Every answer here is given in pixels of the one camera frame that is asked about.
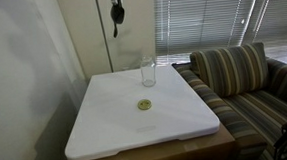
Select clear glass jar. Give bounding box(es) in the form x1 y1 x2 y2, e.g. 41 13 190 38
139 54 158 88

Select gold metal jar lid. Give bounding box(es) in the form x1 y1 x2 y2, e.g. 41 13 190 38
137 98 153 111

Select white window blinds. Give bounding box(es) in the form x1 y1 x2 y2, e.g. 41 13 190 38
152 0 287 73

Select white table board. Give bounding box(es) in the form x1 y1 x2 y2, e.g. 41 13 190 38
60 62 223 160

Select striped sofa cushion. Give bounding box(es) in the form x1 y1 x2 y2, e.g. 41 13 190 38
190 41 271 100

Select brown wooden table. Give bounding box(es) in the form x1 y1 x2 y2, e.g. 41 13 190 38
62 122 238 160

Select striped sofa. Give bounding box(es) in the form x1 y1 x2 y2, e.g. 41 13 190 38
171 40 287 160

